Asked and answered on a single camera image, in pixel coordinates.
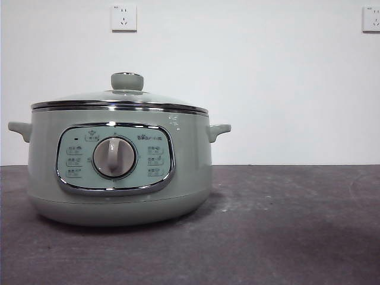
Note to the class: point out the glass lid with green knob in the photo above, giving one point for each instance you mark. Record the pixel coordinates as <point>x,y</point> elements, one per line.
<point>133,99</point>

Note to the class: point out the sage green electric cooking pot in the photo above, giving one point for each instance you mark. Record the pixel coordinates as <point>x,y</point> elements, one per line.
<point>190,163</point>

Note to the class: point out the white wall socket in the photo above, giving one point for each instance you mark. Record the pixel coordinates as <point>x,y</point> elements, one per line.
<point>124,17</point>
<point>372,19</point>

